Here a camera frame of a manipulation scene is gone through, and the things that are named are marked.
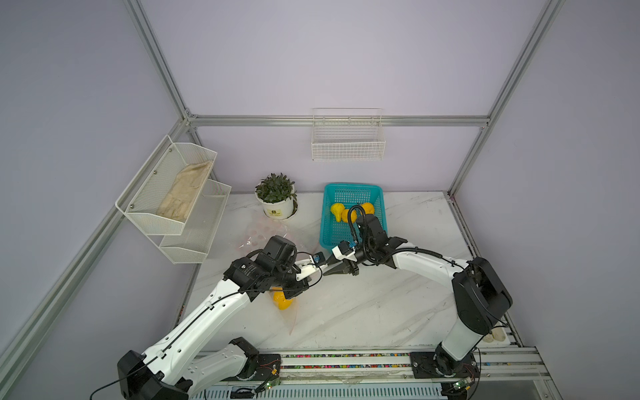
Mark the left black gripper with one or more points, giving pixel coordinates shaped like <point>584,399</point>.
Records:
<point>300,285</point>

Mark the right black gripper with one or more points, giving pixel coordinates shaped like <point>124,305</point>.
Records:
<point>346,267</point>

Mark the clear zip-top bag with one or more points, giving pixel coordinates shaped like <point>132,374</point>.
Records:
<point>288,316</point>
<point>260,230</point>

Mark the orange yellow pear bag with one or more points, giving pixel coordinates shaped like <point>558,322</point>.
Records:
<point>368,208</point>

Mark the bright yellow pear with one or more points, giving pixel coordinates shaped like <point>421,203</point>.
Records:
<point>337,210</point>

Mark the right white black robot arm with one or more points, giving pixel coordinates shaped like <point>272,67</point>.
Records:
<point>481,298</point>

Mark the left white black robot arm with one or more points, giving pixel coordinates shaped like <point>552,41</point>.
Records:
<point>183,344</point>

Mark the teal plastic basket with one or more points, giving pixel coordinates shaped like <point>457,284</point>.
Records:
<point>333,232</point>

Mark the potted green plant white pot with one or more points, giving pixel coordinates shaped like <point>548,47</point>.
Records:
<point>277,195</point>

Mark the white mesh lower shelf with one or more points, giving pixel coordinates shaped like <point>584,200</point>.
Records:
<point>194,244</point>

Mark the white mesh shelf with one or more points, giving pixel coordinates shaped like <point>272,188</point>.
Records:
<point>145,202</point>
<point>194,244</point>

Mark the beige cloth in shelf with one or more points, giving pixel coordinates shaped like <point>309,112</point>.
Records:
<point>182,196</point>

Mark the white mesh upper shelf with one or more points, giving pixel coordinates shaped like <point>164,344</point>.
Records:
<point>145,202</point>

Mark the beige work glove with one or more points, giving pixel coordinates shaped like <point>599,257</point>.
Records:
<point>497,335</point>

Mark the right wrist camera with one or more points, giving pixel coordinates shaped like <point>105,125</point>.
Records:
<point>345,251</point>

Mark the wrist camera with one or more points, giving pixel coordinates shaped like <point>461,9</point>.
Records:
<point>307,267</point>
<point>345,251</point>

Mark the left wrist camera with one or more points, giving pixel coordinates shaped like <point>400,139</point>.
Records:
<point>307,267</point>

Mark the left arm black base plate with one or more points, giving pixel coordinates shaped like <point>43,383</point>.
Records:
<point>261,367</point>

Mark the white wire wall basket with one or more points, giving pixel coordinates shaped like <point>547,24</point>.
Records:
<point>347,135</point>

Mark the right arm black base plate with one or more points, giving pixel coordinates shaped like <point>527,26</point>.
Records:
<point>439,364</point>

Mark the aluminium rail with coloured beads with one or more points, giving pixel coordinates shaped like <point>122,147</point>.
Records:
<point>345,367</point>

